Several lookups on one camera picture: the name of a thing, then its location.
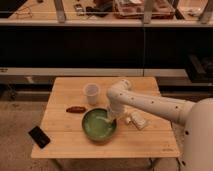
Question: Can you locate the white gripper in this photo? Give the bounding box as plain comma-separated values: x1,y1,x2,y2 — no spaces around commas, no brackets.
96,107,122,124

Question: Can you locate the clear plastic cup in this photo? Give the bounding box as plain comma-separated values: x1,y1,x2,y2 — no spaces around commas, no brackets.
83,83,100,106

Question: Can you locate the green ceramic bowl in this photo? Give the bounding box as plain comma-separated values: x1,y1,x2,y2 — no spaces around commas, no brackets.
82,108,117,142

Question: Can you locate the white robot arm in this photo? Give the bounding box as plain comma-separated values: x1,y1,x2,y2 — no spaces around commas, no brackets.
106,79,213,171

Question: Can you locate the wooden table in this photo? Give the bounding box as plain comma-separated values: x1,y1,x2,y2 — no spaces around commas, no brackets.
31,77,180,159

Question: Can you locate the black smartphone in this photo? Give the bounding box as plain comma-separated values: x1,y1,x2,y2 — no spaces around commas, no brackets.
29,126,50,149

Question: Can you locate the basket on shelf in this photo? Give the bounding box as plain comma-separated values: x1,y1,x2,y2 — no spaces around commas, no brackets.
113,0,175,19

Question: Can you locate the white toy bottle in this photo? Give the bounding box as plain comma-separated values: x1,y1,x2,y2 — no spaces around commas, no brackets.
125,111,148,130

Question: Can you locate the brown sausage toy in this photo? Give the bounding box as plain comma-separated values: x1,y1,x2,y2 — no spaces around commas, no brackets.
66,106,87,113

